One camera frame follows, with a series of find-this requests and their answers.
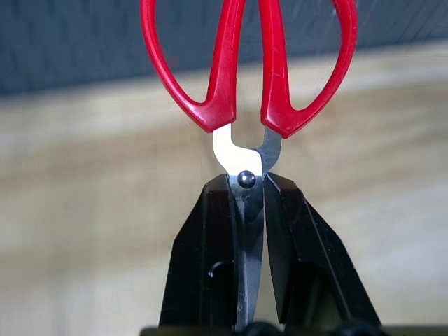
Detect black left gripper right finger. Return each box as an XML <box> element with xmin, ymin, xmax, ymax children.
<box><xmin>262</xmin><ymin>171</ymin><xmax>382</xmax><ymax>328</ymax></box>

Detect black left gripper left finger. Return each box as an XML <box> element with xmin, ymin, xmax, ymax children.
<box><xmin>157</xmin><ymin>174</ymin><xmax>245</xmax><ymax>329</ymax></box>

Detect red handled scissors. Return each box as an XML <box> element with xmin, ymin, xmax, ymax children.
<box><xmin>140</xmin><ymin>0</ymin><xmax>359</xmax><ymax>333</ymax></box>

